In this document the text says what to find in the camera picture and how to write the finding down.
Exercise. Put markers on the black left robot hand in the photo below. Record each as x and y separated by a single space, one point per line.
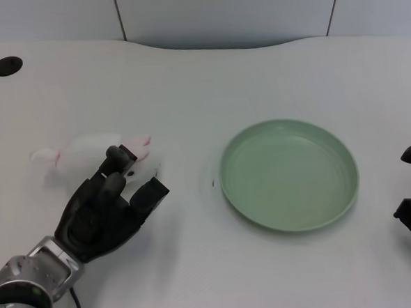
90 217

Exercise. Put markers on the white rabbit doll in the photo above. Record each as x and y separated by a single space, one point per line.
76 156

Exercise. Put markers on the green round plate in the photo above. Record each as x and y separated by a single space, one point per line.
289 175

